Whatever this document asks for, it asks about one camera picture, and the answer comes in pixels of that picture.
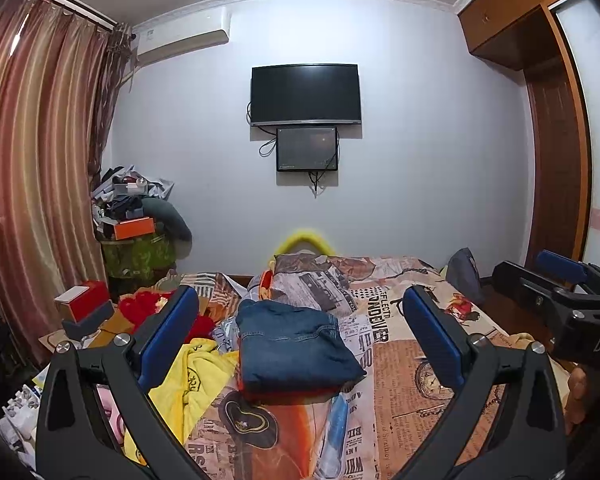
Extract white curtain rail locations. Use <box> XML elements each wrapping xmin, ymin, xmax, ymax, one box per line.
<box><xmin>22</xmin><ymin>0</ymin><xmax>122</xmax><ymax>29</ymax></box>

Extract person's right hand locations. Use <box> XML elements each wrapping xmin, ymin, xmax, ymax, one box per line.
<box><xmin>567</xmin><ymin>367</ymin><xmax>593</xmax><ymax>436</ymax></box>

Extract dark grey cushion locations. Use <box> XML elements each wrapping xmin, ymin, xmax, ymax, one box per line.
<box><xmin>140</xmin><ymin>197</ymin><xmax>193</xmax><ymax>243</ymax></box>

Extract blue denim jeans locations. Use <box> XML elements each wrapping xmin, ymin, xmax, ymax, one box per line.
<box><xmin>235</xmin><ymin>300</ymin><xmax>368</xmax><ymax>396</ymax></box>

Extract dark grey pillow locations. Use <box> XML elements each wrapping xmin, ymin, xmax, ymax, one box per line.
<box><xmin>446</xmin><ymin>247</ymin><xmax>486</xmax><ymax>306</ymax></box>

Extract red white box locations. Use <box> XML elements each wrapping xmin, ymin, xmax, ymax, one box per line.
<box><xmin>54</xmin><ymin>280</ymin><xmax>111</xmax><ymax>322</ymax></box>

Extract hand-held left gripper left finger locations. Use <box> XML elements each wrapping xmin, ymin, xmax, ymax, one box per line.
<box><xmin>35</xmin><ymin>285</ymin><xmax>216</xmax><ymax>480</ymax></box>

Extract black cable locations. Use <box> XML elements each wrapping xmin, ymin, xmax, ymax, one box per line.
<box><xmin>259</xmin><ymin>129</ymin><xmax>279</xmax><ymax>158</ymax></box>
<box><xmin>307</xmin><ymin>157</ymin><xmax>341</xmax><ymax>197</ymax></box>

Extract black wall television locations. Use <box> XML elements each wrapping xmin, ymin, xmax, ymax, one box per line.
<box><xmin>250</xmin><ymin>63</ymin><xmax>363</xmax><ymax>127</ymax></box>

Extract clear plastic wrapper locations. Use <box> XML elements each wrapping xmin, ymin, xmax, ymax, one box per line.
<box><xmin>315</xmin><ymin>392</ymin><xmax>353</xmax><ymax>478</ymax></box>

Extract orange box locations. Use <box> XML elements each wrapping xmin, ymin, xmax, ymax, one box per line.
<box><xmin>112</xmin><ymin>216</ymin><xmax>156</xmax><ymax>241</ymax></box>

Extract clutter pile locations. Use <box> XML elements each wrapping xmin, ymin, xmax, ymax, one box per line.
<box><xmin>91</xmin><ymin>162</ymin><xmax>176</xmax><ymax>226</ymax></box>

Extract small black wall monitor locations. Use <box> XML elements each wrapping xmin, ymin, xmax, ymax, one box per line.
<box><xmin>275</xmin><ymin>126</ymin><xmax>340</xmax><ymax>173</ymax></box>

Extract white patterned sneaker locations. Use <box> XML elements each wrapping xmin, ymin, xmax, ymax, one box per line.
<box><xmin>0</xmin><ymin>380</ymin><xmax>46</xmax><ymax>456</ymax></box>

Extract brown cardboard sheet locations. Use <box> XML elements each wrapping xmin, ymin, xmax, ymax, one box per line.
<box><xmin>37</xmin><ymin>310</ymin><xmax>137</xmax><ymax>357</ymax></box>

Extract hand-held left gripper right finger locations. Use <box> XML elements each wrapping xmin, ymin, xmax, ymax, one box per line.
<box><xmin>390</xmin><ymin>285</ymin><xmax>567</xmax><ymax>480</ymax></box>

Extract pink cloth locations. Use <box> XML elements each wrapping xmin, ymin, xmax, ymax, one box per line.
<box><xmin>96</xmin><ymin>384</ymin><xmax>133</xmax><ymax>441</ymax></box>

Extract wooden wardrobe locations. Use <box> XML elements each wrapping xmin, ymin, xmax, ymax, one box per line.
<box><xmin>456</xmin><ymin>0</ymin><xmax>600</xmax><ymax>291</ymax></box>

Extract yellow cloth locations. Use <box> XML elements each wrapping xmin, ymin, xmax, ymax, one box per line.
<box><xmin>122</xmin><ymin>337</ymin><xmax>241</xmax><ymax>466</ymax></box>

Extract white air conditioner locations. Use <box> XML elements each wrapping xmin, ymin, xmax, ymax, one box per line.
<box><xmin>132</xmin><ymin>15</ymin><xmax>231</xmax><ymax>67</ymax></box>

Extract folded printed quilt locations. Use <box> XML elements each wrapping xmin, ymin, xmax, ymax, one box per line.
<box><xmin>247</xmin><ymin>252</ymin><xmax>366</xmax><ymax>331</ymax></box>

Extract striped brown curtain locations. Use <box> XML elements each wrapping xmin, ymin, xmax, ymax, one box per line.
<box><xmin>0</xmin><ymin>0</ymin><xmax>133</xmax><ymax>361</ymax></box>

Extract red cloth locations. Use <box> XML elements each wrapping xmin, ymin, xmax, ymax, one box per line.
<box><xmin>117</xmin><ymin>290</ymin><xmax>216</xmax><ymax>341</ymax></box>

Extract green camouflage cloth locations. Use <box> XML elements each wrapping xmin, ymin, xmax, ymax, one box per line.
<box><xmin>100</xmin><ymin>232</ymin><xmax>178</xmax><ymax>281</ymax></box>

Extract dark grey box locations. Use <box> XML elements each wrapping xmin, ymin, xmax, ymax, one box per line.
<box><xmin>61</xmin><ymin>300</ymin><xmax>116</xmax><ymax>343</ymax></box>

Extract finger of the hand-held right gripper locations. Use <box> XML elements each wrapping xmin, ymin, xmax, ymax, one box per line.
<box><xmin>536</xmin><ymin>249</ymin><xmax>600</xmax><ymax>301</ymax></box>
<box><xmin>491</xmin><ymin>260</ymin><xmax>586</xmax><ymax>321</ymax></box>

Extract bed with printed cover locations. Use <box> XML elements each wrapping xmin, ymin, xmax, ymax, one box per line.
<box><xmin>180</xmin><ymin>252</ymin><xmax>541</xmax><ymax>480</ymax></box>

